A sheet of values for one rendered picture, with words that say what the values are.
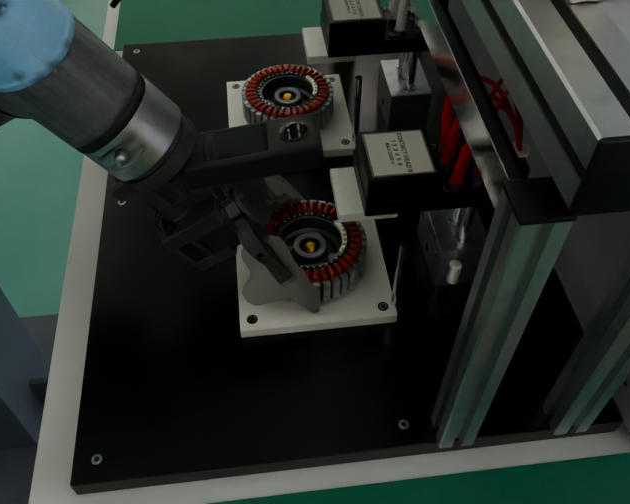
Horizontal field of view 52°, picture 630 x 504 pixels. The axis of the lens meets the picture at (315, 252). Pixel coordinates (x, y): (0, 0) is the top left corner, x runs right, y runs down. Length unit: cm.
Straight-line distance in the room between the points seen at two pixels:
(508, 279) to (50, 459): 42
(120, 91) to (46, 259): 134
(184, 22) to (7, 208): 104
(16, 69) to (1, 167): 165
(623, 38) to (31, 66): 35
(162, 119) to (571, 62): 29
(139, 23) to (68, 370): 61
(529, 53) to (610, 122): 7
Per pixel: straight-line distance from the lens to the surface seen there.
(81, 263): 75
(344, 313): 62
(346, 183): 60
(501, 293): 39
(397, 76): 83
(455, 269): 63
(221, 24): 107
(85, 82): 48
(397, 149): 57
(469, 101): 44
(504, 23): 40
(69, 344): 69
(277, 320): 62
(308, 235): 65
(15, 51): 47
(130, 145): 50
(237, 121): 82
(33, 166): 208
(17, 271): 181
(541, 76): 35
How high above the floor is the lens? 130
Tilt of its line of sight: 50 degrees down
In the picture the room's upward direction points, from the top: straight up
